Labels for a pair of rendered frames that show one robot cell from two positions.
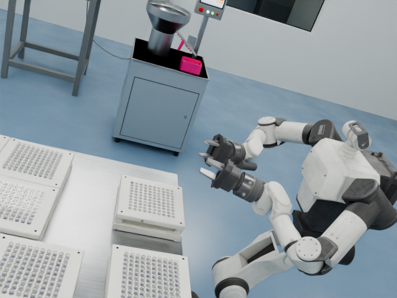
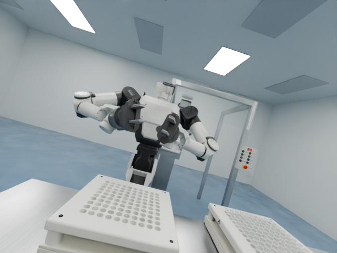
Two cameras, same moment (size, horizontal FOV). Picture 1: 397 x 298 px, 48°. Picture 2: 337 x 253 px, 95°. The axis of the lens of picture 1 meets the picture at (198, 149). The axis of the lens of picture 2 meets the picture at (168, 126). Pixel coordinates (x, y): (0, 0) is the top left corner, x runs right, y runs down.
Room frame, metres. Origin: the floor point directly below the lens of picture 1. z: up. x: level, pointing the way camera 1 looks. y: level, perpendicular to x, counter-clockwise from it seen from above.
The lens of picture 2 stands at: (1.23, 0.48, 1.13)
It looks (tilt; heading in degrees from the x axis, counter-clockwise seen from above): 0 degrees down; 280
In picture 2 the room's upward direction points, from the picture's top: 16 degrees clockwise
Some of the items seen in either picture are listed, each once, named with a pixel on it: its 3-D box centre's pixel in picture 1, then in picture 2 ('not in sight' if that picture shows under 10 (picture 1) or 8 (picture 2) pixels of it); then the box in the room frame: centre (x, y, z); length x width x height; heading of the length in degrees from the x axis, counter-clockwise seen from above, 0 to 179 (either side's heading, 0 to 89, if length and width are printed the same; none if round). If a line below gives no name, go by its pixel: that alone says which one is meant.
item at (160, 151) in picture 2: not in sight; (169, 146); (1.55, -2.06, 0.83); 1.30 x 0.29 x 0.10; 98
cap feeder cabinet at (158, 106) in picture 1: (158, 98); not in sight; (3.53, 0.47, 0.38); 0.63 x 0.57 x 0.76; 104
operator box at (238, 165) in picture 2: not in sight; (245, 158); (0.60, -1.41, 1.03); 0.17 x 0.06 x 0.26; 8
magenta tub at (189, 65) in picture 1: (190, 65); not in sight; (3.37, 0.28, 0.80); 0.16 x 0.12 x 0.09; 104
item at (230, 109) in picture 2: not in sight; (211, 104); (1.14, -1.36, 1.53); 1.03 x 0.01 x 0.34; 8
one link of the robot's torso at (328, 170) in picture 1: (344, 187); (155, 120); (1.52, -0.57, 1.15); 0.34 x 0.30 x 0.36; 14
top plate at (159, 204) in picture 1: (151, 201); (127, 204); (1.35, 0.10, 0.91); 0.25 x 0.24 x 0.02; 14
